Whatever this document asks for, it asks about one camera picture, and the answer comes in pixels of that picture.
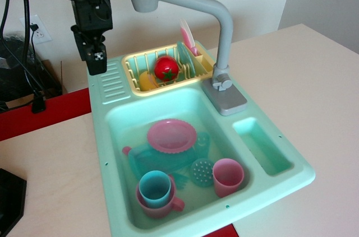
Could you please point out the grey toy faucet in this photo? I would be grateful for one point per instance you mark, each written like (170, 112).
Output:
(221, 91)

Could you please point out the teal slotted skimmer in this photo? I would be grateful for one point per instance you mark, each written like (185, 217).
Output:
(201, 172)

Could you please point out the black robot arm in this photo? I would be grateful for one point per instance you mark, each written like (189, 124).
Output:
(93, 18)

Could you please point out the pink toy cup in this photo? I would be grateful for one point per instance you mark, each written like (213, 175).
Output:
(228, 175)

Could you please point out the pink white utensils in rack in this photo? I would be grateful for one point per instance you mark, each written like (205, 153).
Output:
(188, 37)

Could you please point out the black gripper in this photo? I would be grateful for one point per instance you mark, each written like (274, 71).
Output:
(93, 18)

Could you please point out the pink scalloped toy plate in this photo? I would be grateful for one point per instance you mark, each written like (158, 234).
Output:
(171, 136)

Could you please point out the teal plate in rack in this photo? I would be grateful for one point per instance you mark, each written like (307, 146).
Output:
(192, 64)

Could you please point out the yellow dish drying rack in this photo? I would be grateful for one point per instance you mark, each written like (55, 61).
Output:
(136, 63)

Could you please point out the teal smiley spatula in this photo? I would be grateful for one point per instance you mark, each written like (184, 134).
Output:
(202, 144)

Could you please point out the red toy tomato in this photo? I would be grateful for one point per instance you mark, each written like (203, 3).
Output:
(166, 68)

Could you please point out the mint green toy sink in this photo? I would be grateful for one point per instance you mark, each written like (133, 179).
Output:
(272, 166)

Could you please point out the teal toy tray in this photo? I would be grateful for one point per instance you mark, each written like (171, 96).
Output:
(144, 159)

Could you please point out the teal toy fork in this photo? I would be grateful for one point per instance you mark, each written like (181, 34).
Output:
(180, 180)

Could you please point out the blue toy cup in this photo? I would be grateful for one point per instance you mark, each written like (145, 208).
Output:
(155, 187)

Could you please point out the pink toy mug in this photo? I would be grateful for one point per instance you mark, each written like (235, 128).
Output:
(174, 204)

